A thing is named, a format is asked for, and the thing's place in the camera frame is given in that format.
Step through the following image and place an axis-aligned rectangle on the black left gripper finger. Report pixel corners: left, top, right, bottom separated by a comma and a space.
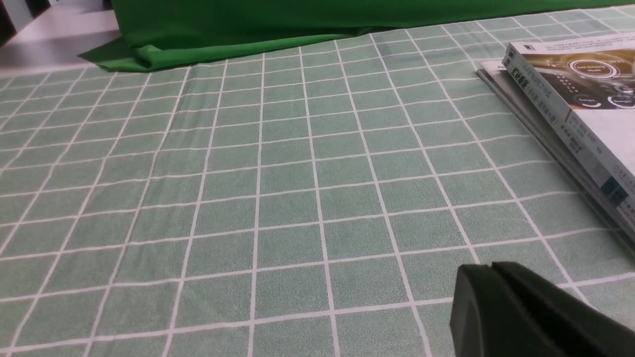
449, 262, 635, 357

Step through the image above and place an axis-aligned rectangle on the lower white book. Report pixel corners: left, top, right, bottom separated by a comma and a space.
493, 69, 634, 229

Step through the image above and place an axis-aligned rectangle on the green checkered tablecloth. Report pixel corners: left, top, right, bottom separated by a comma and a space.
0, 0, 634, 357

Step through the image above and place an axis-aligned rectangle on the white self-driving textbook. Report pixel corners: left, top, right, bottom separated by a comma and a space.
502, 33, 635, 196

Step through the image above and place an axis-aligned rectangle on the green backdrop cloth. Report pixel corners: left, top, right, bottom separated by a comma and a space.
80, 0, 627, 72

